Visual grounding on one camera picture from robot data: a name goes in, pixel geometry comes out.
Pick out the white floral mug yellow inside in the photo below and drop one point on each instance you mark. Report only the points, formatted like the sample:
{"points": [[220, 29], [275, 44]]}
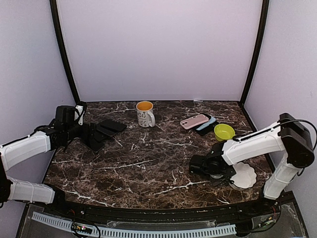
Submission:
{"points": [[145, 114]]}

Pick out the black phone case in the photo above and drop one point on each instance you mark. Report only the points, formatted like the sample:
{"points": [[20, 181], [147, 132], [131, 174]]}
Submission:
{"points": [[207, 129]]}

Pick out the black front table rail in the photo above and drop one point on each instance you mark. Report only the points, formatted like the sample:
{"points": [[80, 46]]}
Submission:
{"points": [[100, 215]]}

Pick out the black left corner post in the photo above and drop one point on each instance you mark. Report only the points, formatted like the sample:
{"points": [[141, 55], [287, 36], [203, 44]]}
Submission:
{"points": [[62, 50]]}

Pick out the lime green bowl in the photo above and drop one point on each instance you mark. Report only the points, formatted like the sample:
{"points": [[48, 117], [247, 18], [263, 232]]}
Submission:
{"points": [[223, 132]]}

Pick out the pink phone case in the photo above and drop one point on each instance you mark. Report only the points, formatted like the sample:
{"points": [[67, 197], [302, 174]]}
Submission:
{"points": [[194, 121]]}

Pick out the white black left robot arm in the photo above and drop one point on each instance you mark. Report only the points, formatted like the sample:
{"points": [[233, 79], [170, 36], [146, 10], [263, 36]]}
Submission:
{"points": [[43, 139]]}

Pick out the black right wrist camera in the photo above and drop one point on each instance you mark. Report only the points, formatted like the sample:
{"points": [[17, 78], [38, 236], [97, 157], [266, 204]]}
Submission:
{"points": [[196, 164]]}

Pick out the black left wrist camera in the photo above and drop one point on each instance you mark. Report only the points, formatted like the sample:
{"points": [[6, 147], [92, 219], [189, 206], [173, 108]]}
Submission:
{"points": [[70, 115]]}

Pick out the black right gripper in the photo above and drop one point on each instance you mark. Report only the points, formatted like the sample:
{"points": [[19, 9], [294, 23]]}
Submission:
{"points": [[216, 182]]}

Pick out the black corner post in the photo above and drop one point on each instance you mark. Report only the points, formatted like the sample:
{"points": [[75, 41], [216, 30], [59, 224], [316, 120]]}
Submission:
{"points": [[256, 52], [62, 50]]}

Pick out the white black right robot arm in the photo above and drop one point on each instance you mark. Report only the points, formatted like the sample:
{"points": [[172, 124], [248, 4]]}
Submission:
{"points": [[227, 159]]}

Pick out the black smartphone bottom stack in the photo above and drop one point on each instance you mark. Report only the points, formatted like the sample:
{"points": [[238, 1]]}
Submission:
{"points": [[97, 146]]}

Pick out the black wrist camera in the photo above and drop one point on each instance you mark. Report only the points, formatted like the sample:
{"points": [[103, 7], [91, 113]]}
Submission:
{"points": [[70, 115], [196, 164]]}

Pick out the black smartphone lower stack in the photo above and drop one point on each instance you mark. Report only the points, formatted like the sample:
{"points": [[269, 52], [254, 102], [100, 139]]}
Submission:
{"points": [[100, 137]]}

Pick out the white scalloped dish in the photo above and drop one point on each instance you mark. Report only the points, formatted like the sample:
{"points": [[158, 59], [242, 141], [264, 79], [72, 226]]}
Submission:
{"points": [[245, 177]]}

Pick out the purple-edged black smartphone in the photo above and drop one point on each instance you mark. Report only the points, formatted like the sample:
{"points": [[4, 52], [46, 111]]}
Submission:
{"points": [[105, 131]]}

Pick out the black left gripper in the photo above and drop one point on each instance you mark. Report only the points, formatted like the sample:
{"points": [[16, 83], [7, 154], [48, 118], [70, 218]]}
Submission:
{"points": [[91, 130]]}

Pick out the light blue phone case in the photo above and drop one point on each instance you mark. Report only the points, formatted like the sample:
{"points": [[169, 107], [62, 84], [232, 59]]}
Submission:
{"points": [[208, 123]]}

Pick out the white slotted cable duct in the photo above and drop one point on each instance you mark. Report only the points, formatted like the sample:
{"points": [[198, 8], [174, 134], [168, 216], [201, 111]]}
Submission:
{"points": [[116, 229]]}

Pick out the black right corner post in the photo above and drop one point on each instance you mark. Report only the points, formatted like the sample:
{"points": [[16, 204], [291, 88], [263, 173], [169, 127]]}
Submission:
{"points": [[256, 52]]}

